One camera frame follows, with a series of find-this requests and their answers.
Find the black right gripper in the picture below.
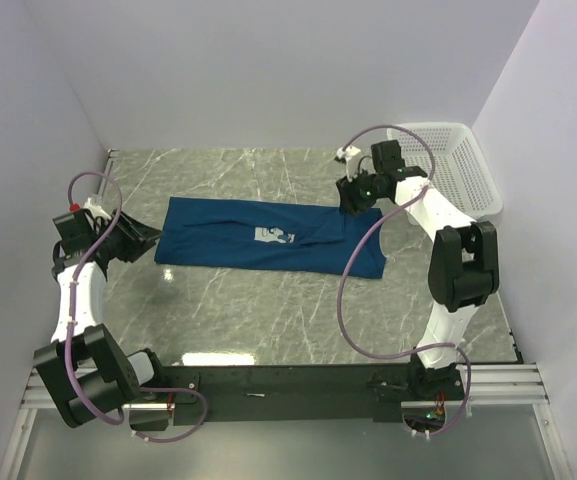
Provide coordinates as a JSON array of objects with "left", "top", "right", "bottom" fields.
[{"left": 335, "top": 168, "right": 385, "bottom": 220}]

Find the blue t shirt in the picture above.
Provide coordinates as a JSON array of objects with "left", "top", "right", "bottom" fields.
[{"left": 154, "top": 197, "right": 382, "bottom": 275}]

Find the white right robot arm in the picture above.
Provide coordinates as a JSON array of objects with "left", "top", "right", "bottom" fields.
[{"left": 336, "top": 140, "right": 499, "bottom": 399}]

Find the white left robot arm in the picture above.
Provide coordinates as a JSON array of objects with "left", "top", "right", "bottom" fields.
[{"left": 33, "top": 204, "right": 168, "bottom": 428}]

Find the white plastic basket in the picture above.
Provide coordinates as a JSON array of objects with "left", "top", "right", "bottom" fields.
[{"left": 387, "top": 122, "right": 503, "bottom": 219}]

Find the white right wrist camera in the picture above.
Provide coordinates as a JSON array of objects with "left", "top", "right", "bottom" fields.
[{"left": 335, "top": 145, "right": 367, "bottom": 182}]

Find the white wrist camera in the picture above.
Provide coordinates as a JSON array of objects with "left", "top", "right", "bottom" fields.
[
  {"left": 68, "top": 194, "right": 112, "bottom": 222},
  {"left": 335, "top": 145, "right": 367, "bottom": 182}
]

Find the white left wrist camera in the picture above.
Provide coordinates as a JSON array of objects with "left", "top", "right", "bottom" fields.
[{"left": 68, "top": 194, "right": 112, "bottom": 222}]

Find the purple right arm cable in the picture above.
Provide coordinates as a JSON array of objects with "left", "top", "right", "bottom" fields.
[{"left": 336, "top": 124, "right": 472, "bottom": 439}]

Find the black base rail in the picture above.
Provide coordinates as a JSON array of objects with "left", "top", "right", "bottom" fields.
[{"left": 129, "top": 361, "right": 471, "bottom": 432}]

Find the aluminium frame rail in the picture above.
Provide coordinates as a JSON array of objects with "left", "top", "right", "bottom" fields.
[{"left": 20, "top": 369, "right": 54, "bottom": 409}]

